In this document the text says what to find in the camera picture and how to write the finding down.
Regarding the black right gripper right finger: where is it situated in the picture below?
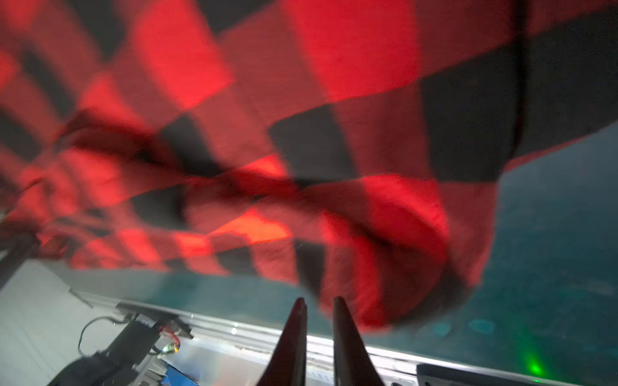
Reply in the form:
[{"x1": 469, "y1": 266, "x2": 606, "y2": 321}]
[{"x1": 333, "y1": 297, "x2": 384, "y2": 386}]

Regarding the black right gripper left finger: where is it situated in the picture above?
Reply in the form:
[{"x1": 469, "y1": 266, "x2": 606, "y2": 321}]
[{"x1": 257, "y1": 298, "x2": 307, "y2": 386}]

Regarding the red black plaid shirt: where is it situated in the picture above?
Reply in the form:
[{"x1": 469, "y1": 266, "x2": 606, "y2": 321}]
[{"x1": 1, "y1": 1, "x2": 617, "y2": 330}]

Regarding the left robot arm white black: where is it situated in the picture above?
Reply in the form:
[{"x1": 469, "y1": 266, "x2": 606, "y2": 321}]
[{"x1": 49, "y1": 302, "x2": 193, "y2": 385}]

